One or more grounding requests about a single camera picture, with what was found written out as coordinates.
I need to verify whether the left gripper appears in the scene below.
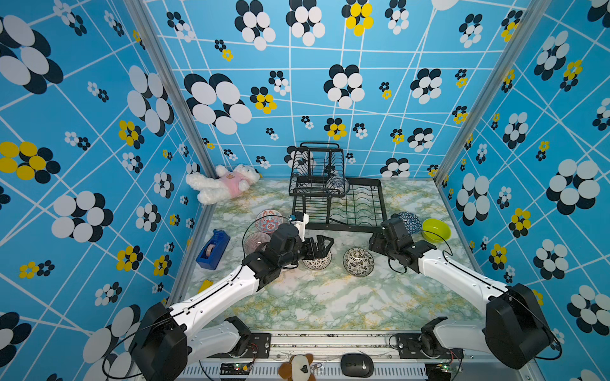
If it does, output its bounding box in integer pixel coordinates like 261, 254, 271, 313
280, 233, 335, 268

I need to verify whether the black white leaf bowl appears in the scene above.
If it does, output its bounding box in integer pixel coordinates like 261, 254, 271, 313
342, 248, 375, 277

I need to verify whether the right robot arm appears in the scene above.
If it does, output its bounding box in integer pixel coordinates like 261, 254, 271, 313
369, 215, 561, 370

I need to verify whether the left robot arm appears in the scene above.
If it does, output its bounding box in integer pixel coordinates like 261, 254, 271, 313
129, 222, 335, 380

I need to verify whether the brown white patterned bowl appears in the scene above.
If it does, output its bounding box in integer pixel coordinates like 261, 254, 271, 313
302, 253, 333, 271

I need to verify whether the blue triangle pattern bowl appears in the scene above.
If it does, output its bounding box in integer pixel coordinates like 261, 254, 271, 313
397, 211, 423, 234

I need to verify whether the lime green bowl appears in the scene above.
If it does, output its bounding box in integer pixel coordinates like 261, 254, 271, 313
422, 218, 451, 244

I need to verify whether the red blue patterned bowl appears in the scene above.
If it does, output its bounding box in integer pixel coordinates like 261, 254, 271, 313
255, 209, 285, 235

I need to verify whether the pink striped bowl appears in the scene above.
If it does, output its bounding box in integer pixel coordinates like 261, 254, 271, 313
242, 232, 271, 256

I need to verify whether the blue tape dispenser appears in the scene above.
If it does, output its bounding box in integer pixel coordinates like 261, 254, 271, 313
195, 230, 230, 271

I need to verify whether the yellow block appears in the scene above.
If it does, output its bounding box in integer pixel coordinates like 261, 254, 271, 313
198, 279, 214, 293

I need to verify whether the white plush toy pink shirt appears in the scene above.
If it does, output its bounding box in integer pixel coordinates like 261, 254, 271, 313
186, 164, 261, 206

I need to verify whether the black computer mouse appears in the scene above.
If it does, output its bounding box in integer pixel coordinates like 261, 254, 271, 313
340, 352, 374, 378

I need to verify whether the brown plush dog toy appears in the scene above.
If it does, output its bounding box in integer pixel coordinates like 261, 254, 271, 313
278, 354, 316, 381

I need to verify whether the right circuit board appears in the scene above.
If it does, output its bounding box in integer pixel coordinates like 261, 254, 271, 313
425, 363, 453, 381

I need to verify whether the circuit board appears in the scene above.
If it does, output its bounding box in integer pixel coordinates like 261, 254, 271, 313
219, 363, 252, 376
425, 363, 453, 381

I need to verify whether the left circuit board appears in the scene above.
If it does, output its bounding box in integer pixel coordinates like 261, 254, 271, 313
219, 363, 252, 376

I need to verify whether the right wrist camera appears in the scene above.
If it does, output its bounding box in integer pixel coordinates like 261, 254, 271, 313
381, 215, 411, 246

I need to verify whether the black wire dish rack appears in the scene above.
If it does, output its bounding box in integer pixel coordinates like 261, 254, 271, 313
284, 141, 388, 233

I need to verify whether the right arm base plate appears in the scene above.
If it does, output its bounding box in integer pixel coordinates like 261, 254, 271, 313
389, 333, 464, 360

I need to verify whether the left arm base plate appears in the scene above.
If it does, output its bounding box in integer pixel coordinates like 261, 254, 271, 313
211, 333, 272, 359

